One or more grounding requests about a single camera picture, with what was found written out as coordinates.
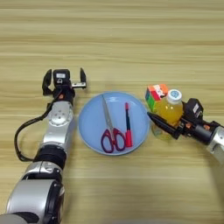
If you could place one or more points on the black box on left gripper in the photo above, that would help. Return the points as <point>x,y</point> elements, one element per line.
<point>61,77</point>

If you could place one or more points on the colourful puzzle cube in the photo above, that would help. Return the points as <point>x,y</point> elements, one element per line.
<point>156,93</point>

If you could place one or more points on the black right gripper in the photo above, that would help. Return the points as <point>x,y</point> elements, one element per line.
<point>199,131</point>

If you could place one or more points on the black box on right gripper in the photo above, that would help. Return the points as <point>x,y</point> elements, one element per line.
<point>193,109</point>

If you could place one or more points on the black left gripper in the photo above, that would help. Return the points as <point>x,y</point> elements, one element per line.
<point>64,94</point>

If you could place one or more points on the orange juice bottle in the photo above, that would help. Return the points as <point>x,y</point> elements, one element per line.
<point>170,110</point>

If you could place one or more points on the red and black marker pen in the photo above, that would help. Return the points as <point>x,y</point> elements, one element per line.
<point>128,128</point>

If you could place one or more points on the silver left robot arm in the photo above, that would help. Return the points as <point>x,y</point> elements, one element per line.
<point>55,131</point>

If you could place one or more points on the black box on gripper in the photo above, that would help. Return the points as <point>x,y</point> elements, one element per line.
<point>61,77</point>
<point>193,109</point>

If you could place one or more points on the light blue round plate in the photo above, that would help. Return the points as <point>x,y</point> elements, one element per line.
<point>90,122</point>

